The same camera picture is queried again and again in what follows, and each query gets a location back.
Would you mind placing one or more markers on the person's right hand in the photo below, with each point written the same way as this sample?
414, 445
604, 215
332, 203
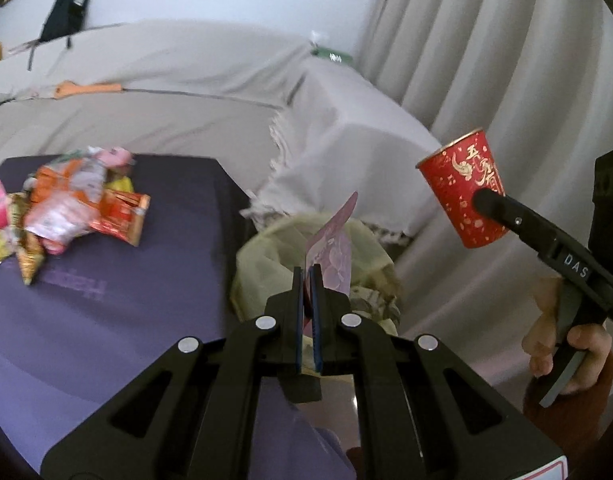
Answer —
540, 341

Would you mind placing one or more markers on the purple tablecloth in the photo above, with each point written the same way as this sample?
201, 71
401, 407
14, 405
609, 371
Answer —
101, 312

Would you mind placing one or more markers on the small pink toy pot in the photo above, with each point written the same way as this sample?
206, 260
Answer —
112, 157

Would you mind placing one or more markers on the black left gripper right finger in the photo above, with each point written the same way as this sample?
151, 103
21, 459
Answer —
422, 412

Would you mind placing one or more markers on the trash bin with yellowish bag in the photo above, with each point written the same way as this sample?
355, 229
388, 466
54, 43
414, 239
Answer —
264, 268

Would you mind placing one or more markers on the green tissue pack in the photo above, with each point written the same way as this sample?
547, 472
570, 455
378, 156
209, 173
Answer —
333, 56

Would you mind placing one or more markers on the grey pleated curtain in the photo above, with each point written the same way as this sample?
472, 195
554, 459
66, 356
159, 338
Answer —
537, 77

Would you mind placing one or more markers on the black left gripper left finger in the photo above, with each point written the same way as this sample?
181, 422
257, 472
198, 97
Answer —
191, 413

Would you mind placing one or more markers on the orange chip bag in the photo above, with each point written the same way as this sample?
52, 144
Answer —
65, 201

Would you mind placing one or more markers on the red snack packet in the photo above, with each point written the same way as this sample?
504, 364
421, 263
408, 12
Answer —
122, 215

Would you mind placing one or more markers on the orange wooden back scratcher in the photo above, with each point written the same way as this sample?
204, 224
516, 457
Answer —
70, 88

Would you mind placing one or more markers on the cream noodle snack wrapper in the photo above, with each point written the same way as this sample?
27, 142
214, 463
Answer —
28, 248

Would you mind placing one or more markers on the grey covered sofa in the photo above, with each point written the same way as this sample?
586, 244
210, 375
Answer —
298, 133

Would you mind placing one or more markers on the black backpack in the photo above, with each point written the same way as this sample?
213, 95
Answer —
64, 20

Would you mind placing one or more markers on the red paper cup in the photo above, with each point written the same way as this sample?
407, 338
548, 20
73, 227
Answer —
455, 173

